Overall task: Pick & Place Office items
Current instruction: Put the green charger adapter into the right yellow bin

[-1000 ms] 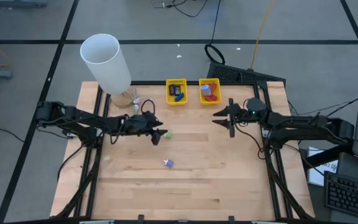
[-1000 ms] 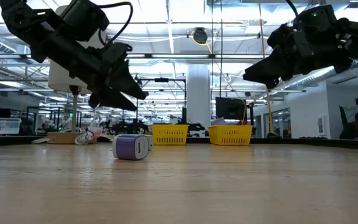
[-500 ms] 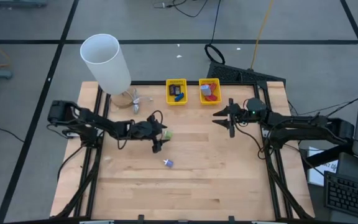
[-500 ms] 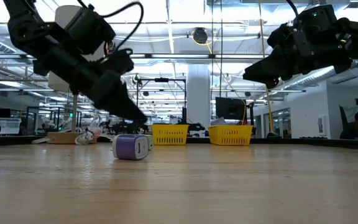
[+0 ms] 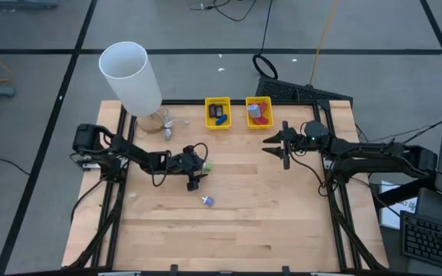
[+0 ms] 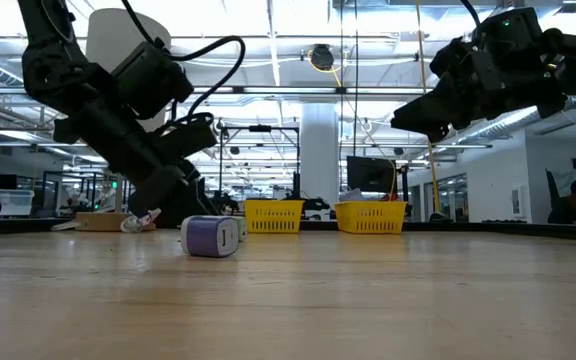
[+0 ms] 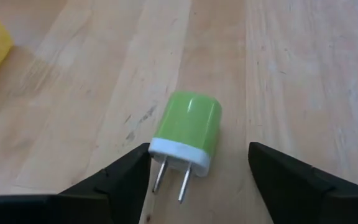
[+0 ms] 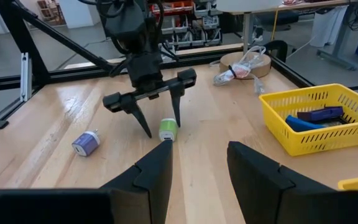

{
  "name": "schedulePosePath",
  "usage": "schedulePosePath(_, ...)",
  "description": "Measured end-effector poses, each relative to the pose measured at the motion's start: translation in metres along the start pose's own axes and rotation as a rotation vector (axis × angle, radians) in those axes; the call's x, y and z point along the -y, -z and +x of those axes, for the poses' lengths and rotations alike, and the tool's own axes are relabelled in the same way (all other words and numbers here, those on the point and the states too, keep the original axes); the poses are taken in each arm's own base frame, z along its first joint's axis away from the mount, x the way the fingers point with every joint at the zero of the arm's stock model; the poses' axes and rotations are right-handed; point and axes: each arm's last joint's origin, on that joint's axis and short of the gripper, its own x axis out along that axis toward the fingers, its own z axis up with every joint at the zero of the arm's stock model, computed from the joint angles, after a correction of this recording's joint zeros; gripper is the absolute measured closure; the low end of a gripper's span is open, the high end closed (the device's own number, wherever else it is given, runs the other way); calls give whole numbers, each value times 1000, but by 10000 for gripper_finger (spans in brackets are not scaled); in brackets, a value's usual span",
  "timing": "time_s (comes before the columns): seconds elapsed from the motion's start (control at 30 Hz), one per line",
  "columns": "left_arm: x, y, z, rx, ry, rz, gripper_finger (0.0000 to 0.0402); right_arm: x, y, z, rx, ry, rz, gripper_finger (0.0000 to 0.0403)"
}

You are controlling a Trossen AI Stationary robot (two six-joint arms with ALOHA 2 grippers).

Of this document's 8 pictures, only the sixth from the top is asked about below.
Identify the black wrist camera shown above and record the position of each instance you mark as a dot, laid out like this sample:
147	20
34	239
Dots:
510	30
153	80

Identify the large red charger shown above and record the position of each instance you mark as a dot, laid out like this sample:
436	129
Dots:
390	198

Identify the purple and white charger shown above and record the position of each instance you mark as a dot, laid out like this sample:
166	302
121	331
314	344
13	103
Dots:
208	237

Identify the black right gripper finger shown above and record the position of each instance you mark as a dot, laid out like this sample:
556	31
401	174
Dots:
440	136
433	115

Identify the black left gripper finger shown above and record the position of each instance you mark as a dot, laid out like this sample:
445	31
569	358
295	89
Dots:
190	200
155	195

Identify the black station frame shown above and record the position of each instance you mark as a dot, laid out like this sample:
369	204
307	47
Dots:
260	128

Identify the clear plastic wrapper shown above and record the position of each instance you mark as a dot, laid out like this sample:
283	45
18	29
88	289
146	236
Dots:
135	223

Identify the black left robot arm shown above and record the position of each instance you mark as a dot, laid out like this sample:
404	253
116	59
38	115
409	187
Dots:
48	60

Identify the green and white charger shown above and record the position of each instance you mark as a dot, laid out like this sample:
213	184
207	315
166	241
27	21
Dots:
241	229

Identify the clear storage bin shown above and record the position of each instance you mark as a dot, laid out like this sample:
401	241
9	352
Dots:
10	202

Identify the black monitor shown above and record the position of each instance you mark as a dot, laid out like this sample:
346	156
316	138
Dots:
370	175

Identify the table lamp white shade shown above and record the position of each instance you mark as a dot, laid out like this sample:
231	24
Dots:
103	30

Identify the yellow plastic basket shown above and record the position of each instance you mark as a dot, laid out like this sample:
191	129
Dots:
273	217
370	217

